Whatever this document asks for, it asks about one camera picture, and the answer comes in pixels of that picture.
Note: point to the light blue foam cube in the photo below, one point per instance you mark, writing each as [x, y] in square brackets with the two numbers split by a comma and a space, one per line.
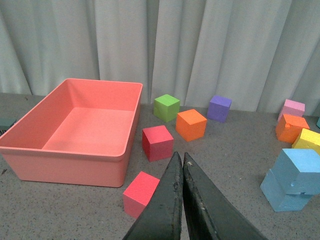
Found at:
[298, 171]
[278, 199]

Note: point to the orange foam cube right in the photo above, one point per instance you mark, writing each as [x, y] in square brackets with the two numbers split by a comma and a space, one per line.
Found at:
[289, 127]

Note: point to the pink foam cube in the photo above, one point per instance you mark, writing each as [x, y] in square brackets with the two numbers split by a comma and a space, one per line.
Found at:
[292, 107]

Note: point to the red foam cube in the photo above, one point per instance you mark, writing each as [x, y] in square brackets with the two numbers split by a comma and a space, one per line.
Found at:
[138, 194]
[157, 143]

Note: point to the salmon pink plastic bin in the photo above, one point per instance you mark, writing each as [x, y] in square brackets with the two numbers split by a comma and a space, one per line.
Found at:
[81, 133]

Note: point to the green foam cube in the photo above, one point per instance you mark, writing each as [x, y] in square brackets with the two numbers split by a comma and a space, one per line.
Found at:
[166, 107]

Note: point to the purple foam cube back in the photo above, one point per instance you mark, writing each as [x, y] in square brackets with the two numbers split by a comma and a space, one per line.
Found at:
[218, 109]

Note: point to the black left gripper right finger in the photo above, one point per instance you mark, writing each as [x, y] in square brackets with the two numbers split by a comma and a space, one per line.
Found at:
[209, 215]

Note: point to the yellow foam cube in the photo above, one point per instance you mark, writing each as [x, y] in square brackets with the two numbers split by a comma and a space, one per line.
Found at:
[307, 139]

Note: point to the red foam cube front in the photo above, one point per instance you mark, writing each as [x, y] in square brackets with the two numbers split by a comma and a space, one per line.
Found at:
[138, 194]

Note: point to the light blue plastic bin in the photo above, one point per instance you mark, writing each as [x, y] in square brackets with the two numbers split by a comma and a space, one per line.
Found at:
[318, 123]

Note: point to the white pleated curtain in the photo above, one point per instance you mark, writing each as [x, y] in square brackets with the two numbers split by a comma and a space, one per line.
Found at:
[258, 53]

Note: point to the orange foam cube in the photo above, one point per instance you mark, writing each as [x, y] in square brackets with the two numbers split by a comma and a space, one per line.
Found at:
[289, 127]
[190, 125]

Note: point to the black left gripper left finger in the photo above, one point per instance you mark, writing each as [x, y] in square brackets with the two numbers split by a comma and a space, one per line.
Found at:
[162, 217]

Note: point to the red foam cube back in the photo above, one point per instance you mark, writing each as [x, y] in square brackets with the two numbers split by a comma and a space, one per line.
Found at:
[157, 143]

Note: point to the orange foam cube left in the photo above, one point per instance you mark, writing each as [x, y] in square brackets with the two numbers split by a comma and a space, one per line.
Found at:
[190, 125]

